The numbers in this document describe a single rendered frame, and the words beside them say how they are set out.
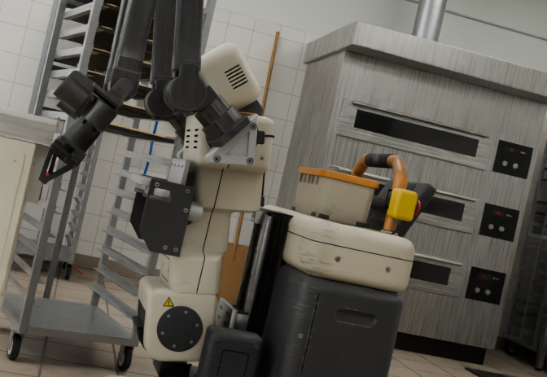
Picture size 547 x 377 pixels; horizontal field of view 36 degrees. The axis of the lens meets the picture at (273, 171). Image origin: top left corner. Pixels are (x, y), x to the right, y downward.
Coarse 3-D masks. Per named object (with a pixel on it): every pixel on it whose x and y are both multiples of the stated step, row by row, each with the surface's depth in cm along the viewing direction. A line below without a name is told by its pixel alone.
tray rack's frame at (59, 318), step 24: (48, 48) 375; (48, 72) 374; (72, 192) 386; (48, 288) 384; (48, 312) 354; (72, 312) 365; (96, 312) 377; (48, 336) 322; (72, 336) 327; (96, 336) 331; (120, 336) 337; (120, 360) 343
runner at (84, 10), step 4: (88, 4) 340; (76, 8) 358; (80, 8) 351; (84, 8) 345; (88, 8) 339; (104, 8) 326; (68, 12) 368; (72, 12) 362; (76, 12) 356; (80, 12) 350; (84, 12) 347; (88, 12) 345; (64, 16) 374; (68, 16) 367; (72, 16) 365; (76, 16) 363; (80, 16) 360
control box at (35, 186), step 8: (40, 144) 197; (40, 152) 197; (40, 160) 197; (40, 168) 197; (32, 176) 196; (32, 184) 196; (40, 184) 197; (32, 192) 197; (40, 192) 197; (24, 200) 196; (32, 200) 197
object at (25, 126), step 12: (0, 108) 190; (0, 120) 191; (12, 120) 191; (24, 120) 192; (36, 120) 192; (48, 120) 193; (0, 132) 191; (12, 132) 191; (24, 132) 192; (36, 132) 193; (48, 132) 193; (48, 144) 193
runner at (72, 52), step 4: (72, 48) 348; (76, 48) 343; (80, 48) 337; (92, 48) 321; (56, 52) 373; (60, 52) 366; (64, 52) 359; (68, 52) 353; (72, 52) 347; (76, 52) 342; (80, 52) 336; (92, 52) 323; (96, 52) 322; (56, 56) 372; (60, 56) 365; (64, 56) 361; (68, 56) 357; (72, 56) 353; (76, 56) 350
